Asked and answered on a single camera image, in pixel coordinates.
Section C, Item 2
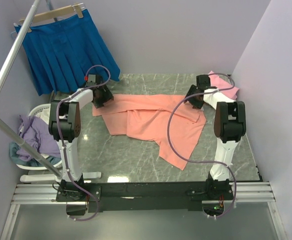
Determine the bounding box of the blue pleated skirt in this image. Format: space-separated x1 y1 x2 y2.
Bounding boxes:
22 9 120 95

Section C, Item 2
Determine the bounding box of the white laundry basket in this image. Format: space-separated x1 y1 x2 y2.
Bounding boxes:
16 103 61 171

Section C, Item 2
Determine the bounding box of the wooden clip hanger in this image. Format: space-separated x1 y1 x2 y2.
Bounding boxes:
31 3 85 24

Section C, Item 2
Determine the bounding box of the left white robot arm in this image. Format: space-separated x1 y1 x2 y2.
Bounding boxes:
48 74 114 182

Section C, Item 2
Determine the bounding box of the lavender shirt in basket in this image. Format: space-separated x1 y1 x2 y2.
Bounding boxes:
18 115 61 165

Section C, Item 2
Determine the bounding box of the aluminium rail frame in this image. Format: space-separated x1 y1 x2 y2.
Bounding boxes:
0 180 288 240

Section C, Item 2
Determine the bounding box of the white clothes rack pole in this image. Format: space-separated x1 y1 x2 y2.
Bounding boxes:
0 0 62 180

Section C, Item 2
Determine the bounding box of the salmon orange t shirt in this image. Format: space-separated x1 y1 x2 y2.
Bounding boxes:
92 94 206 170

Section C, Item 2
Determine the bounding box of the black base beam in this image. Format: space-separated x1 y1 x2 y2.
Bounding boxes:
56 180 237 212

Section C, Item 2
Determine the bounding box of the blue grey cloth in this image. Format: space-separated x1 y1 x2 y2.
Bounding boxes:
9 142 42 167

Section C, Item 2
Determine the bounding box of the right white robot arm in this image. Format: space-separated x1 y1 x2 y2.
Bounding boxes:
184 73 246 181

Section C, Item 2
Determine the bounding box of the white garment in basket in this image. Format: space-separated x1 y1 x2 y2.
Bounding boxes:
35 108 50 125

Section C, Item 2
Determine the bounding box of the folded pink t shirt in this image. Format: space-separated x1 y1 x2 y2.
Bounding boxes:
209 74 239 100

